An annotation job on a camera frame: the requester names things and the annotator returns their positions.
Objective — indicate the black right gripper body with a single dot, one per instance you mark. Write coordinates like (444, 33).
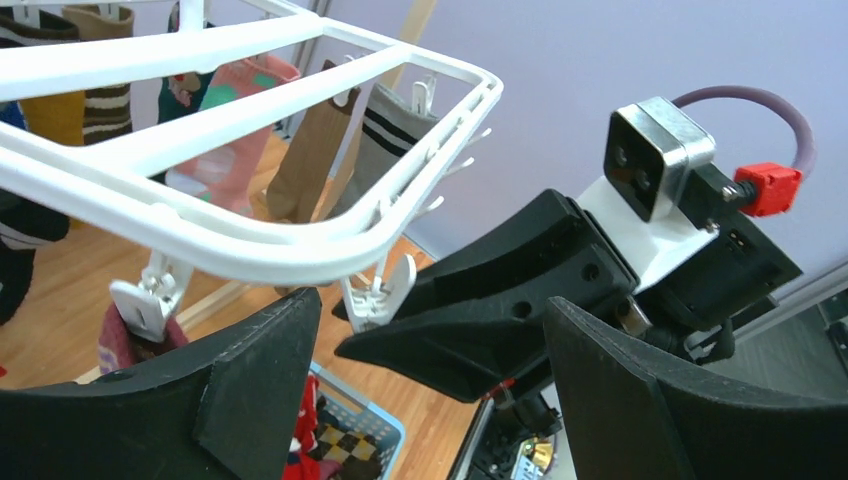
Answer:
(473, 319)

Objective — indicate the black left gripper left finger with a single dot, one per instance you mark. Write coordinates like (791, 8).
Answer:
(221, 407)

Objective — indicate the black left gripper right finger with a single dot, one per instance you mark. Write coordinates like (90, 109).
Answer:
(633, 411)

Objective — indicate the white hanger clip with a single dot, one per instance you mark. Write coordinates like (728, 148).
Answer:
(146, 306)
(376, 304)

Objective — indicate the white plastic sock hanger frame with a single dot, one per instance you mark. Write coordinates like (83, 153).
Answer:
(110, 184)

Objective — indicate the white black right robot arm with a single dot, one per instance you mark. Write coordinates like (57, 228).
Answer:
(697, 268)

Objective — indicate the blue plastic laundry basket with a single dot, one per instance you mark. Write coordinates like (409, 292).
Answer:
(340, 434)

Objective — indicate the maroon purple striped hanging sock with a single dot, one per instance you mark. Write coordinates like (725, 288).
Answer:
(119, 348)

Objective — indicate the grey black-striped hanging sock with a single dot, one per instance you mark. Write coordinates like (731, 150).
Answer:
(390, 128)

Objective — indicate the tan hanging sock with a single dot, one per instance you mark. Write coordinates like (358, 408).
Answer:
(293, 193)

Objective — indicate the pink green hanging sock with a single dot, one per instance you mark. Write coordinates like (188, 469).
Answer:
(221, 175)

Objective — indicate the black blue hanging sock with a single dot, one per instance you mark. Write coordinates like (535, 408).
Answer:
(26, 226)

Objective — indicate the brown white striped hanging sock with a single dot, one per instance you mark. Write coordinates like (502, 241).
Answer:
(83, 117)

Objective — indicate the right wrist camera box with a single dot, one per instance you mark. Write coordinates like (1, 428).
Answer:
(651, 148)

